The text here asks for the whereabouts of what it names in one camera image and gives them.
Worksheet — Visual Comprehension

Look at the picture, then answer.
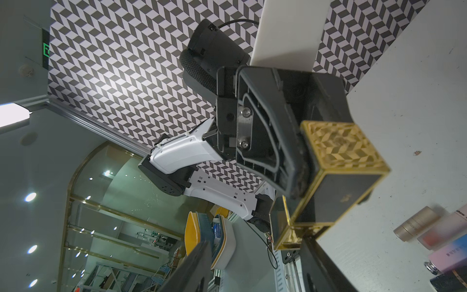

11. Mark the blue pink lipstick tube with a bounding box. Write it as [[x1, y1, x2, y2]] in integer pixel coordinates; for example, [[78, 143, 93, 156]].
[[424, 235, 467, 275]]

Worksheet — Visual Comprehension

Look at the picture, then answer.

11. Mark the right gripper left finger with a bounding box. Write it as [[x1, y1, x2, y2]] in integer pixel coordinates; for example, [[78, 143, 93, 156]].
[[158, 241, 212, 292]]

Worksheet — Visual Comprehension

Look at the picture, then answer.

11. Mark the beige small lipstick tube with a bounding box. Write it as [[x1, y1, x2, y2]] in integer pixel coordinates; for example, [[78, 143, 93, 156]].
[[394, 206, 441, 242]]

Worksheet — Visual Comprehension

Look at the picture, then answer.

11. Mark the black lipstick long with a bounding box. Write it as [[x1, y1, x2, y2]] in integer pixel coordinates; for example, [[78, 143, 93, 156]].
[[430, 266, 467, 292]]

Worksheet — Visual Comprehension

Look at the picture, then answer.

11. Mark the gold black lipstick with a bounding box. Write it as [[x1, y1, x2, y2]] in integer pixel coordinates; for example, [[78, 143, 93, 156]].
[[269, 120, 390, 250]]

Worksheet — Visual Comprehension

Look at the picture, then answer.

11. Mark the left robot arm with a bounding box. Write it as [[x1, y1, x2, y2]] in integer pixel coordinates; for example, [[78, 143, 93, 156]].
[[139, 19, 352, 232]]

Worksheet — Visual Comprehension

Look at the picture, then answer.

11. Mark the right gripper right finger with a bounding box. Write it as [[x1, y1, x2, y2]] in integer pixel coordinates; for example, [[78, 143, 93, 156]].
[[300, 237, 357, 292]]

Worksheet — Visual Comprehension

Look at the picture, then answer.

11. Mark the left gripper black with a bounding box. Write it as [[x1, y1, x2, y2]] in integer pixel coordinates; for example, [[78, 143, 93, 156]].
[[215, 66, 353, 199]]

